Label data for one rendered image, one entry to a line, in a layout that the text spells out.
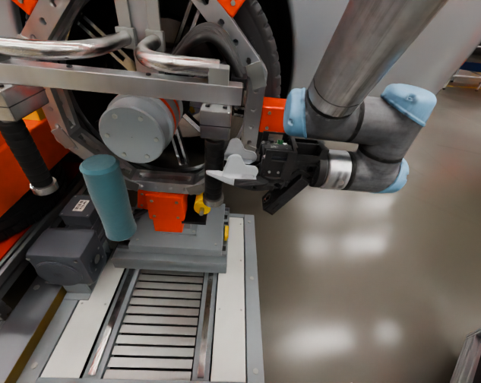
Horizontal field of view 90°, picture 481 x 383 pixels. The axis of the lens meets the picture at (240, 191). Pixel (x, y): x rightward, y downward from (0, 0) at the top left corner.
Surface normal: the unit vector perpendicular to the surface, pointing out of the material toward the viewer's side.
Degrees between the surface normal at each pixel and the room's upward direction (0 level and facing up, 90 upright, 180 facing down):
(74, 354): 0
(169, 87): 90
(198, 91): 90
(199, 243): 0
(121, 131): 90
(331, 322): 0
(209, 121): 90
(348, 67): 117
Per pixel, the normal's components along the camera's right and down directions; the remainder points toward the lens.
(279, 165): 0.00, 0.65
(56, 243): 0.10, -0.76
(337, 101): -0.33, 0.90
